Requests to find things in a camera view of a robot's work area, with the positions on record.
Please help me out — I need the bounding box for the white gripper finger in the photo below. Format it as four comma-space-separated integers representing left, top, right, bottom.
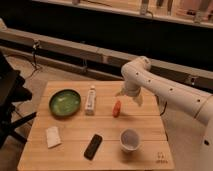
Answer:
115, 91, 125, 97
134, 94, 143, 106

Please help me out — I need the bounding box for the red pepper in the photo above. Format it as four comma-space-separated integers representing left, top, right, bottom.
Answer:
112, 100, 121, 117

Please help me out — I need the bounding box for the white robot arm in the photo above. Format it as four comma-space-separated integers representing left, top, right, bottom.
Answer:
117, 56, 213, 171

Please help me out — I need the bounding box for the white sponge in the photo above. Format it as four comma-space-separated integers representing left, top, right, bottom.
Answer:
46, 126, 61, 148

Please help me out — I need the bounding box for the white tube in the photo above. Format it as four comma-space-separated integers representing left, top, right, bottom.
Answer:
85, 85, 96, 115

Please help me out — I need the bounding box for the white paper cup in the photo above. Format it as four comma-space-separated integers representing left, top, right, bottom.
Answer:
119, 129, 140, 153

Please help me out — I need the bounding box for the green bowl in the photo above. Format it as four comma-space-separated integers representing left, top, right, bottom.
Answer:
49, 89, 81, 117

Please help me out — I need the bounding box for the black remote control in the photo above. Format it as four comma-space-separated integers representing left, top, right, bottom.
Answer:
84, 134, 102, 160

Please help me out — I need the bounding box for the wooden folding table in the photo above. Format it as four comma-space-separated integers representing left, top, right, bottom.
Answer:
18, 81, 174, 171

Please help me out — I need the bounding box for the black chair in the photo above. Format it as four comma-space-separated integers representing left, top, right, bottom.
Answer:
0, 51, 36, 148

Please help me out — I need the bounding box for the black cable on floor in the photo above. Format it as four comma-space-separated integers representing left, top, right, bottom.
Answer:
30, 39, 43, 79

